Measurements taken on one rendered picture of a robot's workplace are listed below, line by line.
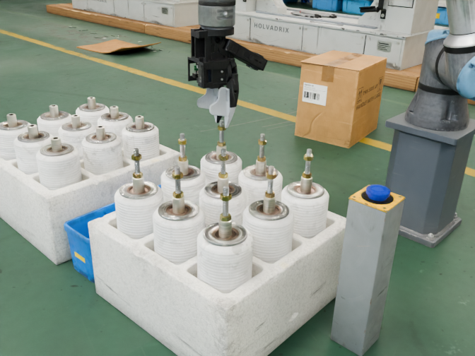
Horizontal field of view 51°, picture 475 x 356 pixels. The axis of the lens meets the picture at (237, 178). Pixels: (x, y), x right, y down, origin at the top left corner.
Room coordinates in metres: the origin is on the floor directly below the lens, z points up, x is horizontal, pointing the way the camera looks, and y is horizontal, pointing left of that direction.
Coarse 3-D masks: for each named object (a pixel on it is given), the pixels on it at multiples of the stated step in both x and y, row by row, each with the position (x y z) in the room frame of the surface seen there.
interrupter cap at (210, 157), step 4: (212, 152) 1.08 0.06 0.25; (228, 152) 1.09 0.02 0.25; (208, 156) 1.06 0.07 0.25; (212, 156) 1.06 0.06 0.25; (228, 156) 1.07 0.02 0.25; (232, 156) 1.06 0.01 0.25; (236, 156) 1.06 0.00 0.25; (208, 160) 1.03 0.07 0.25; (212, 160) 1.04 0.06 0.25; (216, 160) 1.04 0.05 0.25; (220, 160) 1.04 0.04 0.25; (228, 160) 1.04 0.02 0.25; (232, 160) 1.04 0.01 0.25; (236, 160) 1.04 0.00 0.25; (216, 164) 1.02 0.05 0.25; (220, 164) 1.02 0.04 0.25
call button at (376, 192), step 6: (372, 186) 0.76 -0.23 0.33; (378, 186) 0.76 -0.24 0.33; (384, 186) 0.77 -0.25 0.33; (366, 192) 0.75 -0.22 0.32; (372, 192) 0.74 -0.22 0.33; (378, 192) 0.74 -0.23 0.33; (384, 192) 0.74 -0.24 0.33; (390, 192) 0.75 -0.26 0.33; (372, 198) 0.75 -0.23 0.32; (378, 198) 0.74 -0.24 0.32; (384, 198) 0.74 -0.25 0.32
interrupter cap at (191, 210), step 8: (184, 200) 0.84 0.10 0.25; (160, 208) 0.81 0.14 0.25; (168, 208) 0.81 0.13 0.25; (184, 208) 0.81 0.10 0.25; (192, 208) 0.81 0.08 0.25; (160, 216) 0.78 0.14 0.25; (168, 216) 0.78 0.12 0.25; (176, 216) 0.78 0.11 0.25; (184, 216) 0.78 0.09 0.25; (192, 216) 0.78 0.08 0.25
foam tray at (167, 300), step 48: (96, 240) 0.86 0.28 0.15; (144, 240) 0.81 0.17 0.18; (336, 240) 0.86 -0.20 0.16; (96, 288) 0.87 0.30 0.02; (144, 288) 0.76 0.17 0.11; (192, 288) 0.67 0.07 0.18; (240, 288) 0.67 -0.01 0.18; (288, 288) 0.74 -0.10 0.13; (336, 288) 0.88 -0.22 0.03; (192, 336) 0.67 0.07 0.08; (240, 336) 0.64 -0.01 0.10; (288, 336) 0.75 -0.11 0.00
